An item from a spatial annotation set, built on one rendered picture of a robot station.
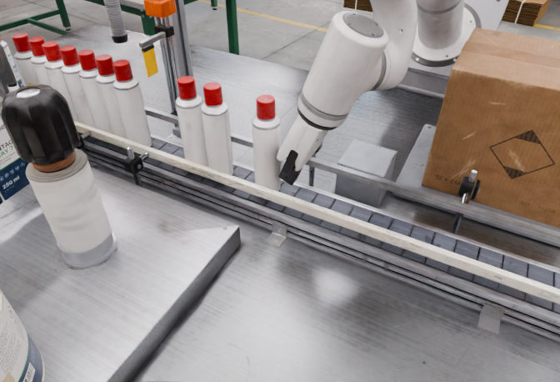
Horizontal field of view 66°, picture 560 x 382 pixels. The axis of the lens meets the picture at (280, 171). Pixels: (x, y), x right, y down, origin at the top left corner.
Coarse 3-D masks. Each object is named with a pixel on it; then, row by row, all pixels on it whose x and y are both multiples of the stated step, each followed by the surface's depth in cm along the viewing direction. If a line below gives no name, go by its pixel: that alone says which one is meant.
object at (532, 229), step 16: (160, 112) 95; (320, 160) 81; (352, 176) 78; (368, 176) 77; (400, 192) 75; (416, 192) 74; (448, 208) 72; (464, 208) 71; (480, 208) 71; (512, 224) 68; (528, 224) 68
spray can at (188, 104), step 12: (180, 84) 80; (192, 84) 80; (180, 96) 81; (192, 96) 81; (180, 108) 82; (192, 108) 82; (180, 120) 84; (192, 120) 83; (192, 132) 85; (192, 144) 86; (204, 144) 88; (192, 156) 88; (204, 156) 89
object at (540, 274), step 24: (96, 144) 100; (168, 144) 100; (168, 168) 92; (240, 168) 92; (240, 192) 86; (288, 192) 86; (312, 192) 86; (312, 216) 81; (360, 216) 81; (384, 216) 81; (360, 240) 76; (432, 240) 77; (456, 240) 76; (432, 264) 72; (504, 264) 72; (528, 264) 72; (504, 288) 68
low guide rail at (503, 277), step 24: (120, 144) 96; (192, 168) 88; (264, 192) 81; (336, 216) 76; (384, 240) 73; (408, 240) 71; (456, 264) 69; (480, 264) 67; (528, 288) 65; (552, 288) 64
